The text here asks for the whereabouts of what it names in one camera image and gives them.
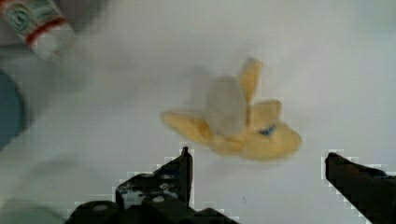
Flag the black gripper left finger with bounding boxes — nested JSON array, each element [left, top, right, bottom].
[[115, 147, 193, 209]]

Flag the red plush ketchup bottle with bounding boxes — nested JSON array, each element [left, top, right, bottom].
[[1, 0, 76, 59]]

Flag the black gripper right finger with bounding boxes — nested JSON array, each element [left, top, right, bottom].
[[325, 152, 396, 224]]

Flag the blue mug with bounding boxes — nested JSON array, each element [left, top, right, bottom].
[[0, 71, 25, 149]]

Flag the yellow plush peeled banana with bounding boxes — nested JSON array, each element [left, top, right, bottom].
[[162, 58, 302, 161]]

